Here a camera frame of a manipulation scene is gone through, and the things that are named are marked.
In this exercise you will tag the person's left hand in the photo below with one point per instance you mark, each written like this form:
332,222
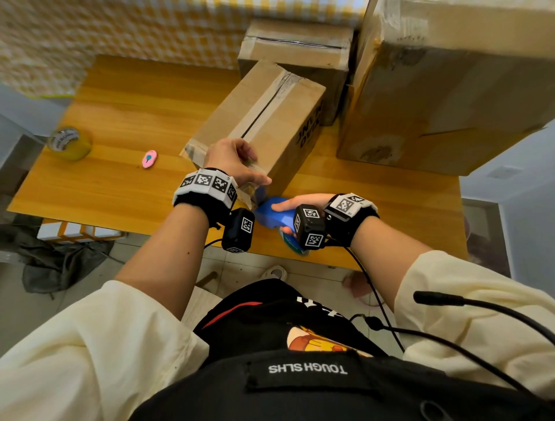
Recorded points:
230,158

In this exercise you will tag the person's right hand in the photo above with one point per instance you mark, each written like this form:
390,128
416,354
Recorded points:
312,199

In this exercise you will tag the blue tape dispenser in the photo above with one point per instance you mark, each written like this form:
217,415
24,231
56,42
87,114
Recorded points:
271,214

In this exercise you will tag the cardboard box with black print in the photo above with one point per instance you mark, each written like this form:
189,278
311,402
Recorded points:
243,112

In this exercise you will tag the small plain cardboard box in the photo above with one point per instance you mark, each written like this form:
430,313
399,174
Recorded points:
299,52

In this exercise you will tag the cardboard box with white label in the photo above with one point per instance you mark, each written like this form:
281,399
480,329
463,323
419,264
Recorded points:
455,86

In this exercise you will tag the person's right forearm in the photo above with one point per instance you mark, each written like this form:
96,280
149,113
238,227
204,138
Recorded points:
386,260

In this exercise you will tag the person's left forearm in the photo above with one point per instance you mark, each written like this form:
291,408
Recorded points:
164,260

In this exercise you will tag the yellowish tape roll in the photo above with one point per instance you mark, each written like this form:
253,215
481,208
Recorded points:
76,149

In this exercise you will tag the white box with yellow tape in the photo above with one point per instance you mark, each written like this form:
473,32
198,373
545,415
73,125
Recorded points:
73,230

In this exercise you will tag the black wristband with markers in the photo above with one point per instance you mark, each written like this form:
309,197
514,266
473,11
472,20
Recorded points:
204,199
347,225

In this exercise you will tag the pink box cutter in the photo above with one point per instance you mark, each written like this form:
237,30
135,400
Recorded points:
149,159

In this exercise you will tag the black table leg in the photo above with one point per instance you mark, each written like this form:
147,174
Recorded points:
207,279

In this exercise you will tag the yellow white checked cloth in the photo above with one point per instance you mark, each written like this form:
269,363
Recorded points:
130,30

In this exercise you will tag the brown plush fabric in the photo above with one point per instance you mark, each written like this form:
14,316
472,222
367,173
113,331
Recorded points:
487,251

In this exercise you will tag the black printed garment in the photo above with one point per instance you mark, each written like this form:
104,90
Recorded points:
303,399

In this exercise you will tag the dark grey cloth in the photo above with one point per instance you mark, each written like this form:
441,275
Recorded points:
52,269

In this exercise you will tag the cream long-sleeved top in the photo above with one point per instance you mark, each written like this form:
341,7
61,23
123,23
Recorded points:
86,347

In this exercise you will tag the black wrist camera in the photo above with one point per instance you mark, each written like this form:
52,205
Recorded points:
308,227
236,234

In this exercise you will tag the white wall socket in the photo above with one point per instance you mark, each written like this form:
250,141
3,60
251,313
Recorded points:
504,171

